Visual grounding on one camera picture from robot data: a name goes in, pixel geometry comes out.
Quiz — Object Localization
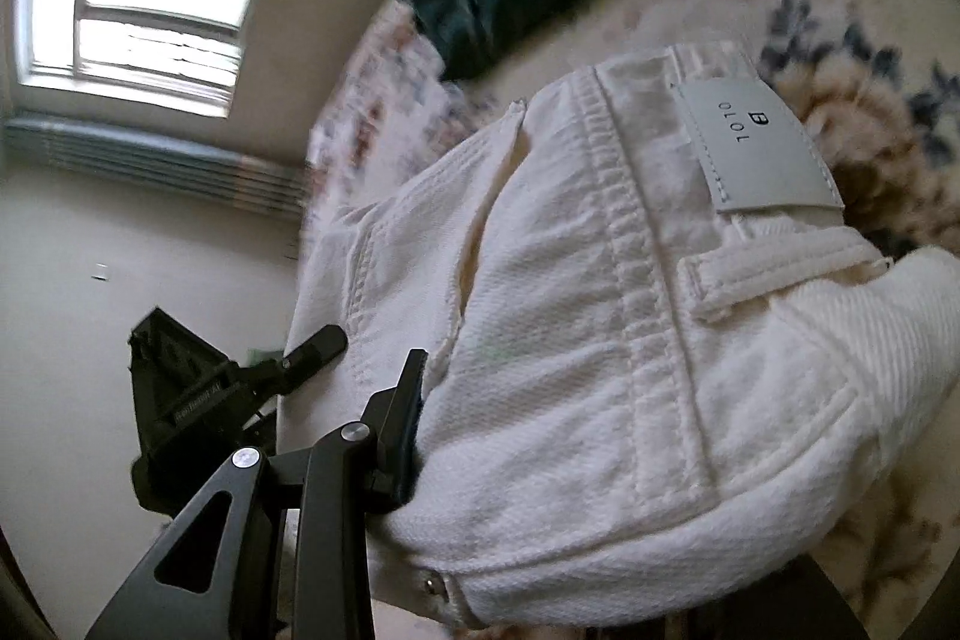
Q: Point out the white denim pants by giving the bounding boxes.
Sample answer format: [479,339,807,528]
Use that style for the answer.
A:
[278,42,958,627]

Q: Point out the floral brown checked blanket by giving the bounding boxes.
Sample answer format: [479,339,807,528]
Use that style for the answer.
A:
[299,0,958,637]

